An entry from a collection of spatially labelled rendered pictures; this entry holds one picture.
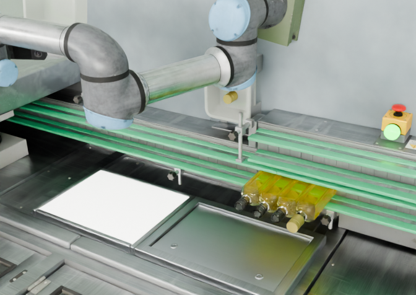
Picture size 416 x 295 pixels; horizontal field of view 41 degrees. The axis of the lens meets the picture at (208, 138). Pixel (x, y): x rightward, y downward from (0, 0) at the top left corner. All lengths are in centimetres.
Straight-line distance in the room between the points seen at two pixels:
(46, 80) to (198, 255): 96
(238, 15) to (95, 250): 80
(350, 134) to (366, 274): 41
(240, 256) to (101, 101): 62
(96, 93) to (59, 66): 94
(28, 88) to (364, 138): 121
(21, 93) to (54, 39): 78
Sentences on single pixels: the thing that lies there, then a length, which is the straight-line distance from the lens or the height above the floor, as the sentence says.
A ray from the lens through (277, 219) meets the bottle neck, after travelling 160.
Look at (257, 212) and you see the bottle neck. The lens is 162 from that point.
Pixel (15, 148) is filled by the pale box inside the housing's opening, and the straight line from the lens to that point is 235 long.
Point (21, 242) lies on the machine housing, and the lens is 188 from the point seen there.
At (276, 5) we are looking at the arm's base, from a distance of 165.
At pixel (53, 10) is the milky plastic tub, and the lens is 195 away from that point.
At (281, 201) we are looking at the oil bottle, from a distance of 162.
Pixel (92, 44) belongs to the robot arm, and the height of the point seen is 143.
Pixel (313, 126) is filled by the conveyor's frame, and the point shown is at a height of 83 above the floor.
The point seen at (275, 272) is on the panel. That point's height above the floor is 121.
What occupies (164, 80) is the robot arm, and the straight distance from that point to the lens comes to 143.
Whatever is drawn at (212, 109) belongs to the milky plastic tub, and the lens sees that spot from 194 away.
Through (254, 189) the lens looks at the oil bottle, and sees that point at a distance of 166.
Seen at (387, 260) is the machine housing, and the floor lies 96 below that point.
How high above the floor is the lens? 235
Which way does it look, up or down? 50 degrees down
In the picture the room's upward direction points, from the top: 126 degrees counter-clockwise
